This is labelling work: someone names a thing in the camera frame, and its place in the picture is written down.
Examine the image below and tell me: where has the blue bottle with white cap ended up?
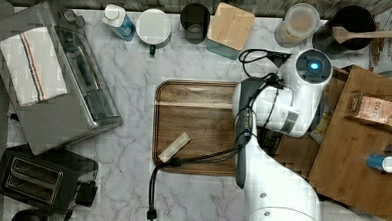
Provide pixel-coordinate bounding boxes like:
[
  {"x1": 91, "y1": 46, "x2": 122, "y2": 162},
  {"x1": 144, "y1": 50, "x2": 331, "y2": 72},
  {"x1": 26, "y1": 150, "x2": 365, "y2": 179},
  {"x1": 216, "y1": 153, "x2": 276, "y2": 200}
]
[{"x1": 102, "y1": 4, "x2": 136, "y2": 42}]

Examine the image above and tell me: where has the wooden drawer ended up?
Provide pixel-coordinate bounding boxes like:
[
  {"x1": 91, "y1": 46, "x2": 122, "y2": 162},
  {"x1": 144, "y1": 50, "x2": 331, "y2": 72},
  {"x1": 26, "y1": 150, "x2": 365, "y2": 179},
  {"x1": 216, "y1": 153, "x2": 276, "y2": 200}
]
[{"x1": 258, "y1": 66, "x2": 350, "y2": 178}]

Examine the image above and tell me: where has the white lidded mug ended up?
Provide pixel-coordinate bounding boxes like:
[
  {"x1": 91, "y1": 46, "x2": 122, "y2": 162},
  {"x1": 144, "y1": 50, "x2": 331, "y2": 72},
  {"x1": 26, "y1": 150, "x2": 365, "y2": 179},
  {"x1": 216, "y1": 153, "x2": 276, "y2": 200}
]
[{"x1": 136, "y1": 8, "x2": 172, "y2": 56}]

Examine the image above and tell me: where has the snack bag in drawer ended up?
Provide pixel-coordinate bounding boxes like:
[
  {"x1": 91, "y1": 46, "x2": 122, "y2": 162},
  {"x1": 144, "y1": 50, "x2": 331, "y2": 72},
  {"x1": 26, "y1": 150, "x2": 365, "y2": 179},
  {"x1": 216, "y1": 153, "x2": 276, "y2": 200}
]
[{"x1": 309, "y1": 98, "x2": 333, "y2": 145}]

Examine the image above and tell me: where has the wooden drawer cabinet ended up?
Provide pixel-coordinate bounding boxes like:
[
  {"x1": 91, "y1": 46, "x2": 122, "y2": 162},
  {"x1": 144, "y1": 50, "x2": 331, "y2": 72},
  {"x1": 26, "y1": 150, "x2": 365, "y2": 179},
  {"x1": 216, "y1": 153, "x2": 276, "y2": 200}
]
[{"x1": 308, "y1": 65, "x2": 392, "y2": 221}]

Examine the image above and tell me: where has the black two-slot toaster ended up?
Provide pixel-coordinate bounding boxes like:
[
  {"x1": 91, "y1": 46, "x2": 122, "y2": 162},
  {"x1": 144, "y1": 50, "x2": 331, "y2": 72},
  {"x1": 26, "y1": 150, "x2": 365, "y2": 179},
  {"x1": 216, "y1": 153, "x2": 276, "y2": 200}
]
[{"x1": 0, "y1": 144, "x2": 99, "y2": 215}]

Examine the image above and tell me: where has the black utensil holder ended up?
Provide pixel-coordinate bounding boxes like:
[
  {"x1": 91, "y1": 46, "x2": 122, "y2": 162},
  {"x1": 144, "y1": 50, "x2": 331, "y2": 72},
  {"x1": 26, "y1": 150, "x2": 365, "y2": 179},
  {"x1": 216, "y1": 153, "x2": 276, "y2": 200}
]
[{"x1": 310, "y1": 3, "x2": 378, "y2": 62}]

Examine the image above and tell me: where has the dark grey cup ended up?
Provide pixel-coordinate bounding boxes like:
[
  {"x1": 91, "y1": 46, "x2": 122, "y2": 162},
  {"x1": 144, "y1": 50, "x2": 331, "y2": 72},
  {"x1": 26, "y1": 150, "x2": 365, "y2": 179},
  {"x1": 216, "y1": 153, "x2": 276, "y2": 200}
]
[{"x1": 180, "y1": 3, "x2": 210, "y2": 44}]

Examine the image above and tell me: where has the glass jar of cereal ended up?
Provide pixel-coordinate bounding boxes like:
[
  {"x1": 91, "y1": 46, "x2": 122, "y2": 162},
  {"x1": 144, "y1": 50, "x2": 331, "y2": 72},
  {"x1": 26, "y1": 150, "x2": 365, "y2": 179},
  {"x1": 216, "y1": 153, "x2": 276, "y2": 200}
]
[{"x1": 274, "y1": 3, "x2": 320, "y2": 48}]

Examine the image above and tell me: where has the teal canister with wooden lid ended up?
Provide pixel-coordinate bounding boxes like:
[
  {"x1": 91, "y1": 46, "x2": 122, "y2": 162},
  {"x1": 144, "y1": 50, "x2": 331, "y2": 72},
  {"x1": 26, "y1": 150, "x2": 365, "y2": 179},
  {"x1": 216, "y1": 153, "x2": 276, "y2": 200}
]
[{"x1": 207, "y1": 2, "x2": 255, "y2": 60}]

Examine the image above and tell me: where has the striped white dish towel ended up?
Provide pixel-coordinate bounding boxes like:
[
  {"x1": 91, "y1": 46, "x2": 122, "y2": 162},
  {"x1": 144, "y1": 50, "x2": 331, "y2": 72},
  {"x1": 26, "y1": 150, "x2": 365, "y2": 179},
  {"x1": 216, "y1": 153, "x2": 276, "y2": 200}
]
[{"x1": 0, "y1": 27, "x2": 68, "y2": 107}]

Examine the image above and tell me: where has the stick of butter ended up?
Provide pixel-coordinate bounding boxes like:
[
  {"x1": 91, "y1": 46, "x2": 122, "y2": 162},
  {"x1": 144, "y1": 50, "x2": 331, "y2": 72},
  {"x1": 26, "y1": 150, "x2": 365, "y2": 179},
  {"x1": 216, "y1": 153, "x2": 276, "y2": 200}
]
[{"x1": 158, "y1": 132, "x2": 191, "y2": 162}]

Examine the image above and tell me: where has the wooden spatula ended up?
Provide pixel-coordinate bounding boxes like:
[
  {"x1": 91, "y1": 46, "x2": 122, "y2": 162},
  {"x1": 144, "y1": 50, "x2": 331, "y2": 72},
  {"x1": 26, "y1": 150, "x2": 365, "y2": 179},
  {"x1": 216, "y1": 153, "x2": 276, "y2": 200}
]
[{"x1": 332, "y1": 26, "x2": 392, "y2": 44}]

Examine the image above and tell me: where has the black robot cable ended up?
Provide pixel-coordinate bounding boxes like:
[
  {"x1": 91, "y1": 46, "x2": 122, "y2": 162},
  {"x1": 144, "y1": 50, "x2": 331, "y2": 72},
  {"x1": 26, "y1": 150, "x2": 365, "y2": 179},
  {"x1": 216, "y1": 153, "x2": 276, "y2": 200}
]
[{"x1": 146, "y1": 44, "x2": 293, "y2": 221}]

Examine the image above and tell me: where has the silver toaster oven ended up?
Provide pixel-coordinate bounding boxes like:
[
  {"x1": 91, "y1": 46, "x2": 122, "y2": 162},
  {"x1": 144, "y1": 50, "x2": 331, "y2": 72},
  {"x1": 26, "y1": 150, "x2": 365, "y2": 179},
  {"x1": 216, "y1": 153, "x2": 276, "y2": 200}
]
[{"x1": 0, "y1": 2, "x2": 123, "y2": 155}]

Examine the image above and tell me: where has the wooden cutting board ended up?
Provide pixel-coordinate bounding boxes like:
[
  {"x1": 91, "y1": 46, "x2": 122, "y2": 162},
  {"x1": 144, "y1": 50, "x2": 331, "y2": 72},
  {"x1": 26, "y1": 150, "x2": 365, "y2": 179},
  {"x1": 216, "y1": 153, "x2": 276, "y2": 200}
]
[{"x1": 152, "y1": 79, "x2": 236, "y2": 165}]

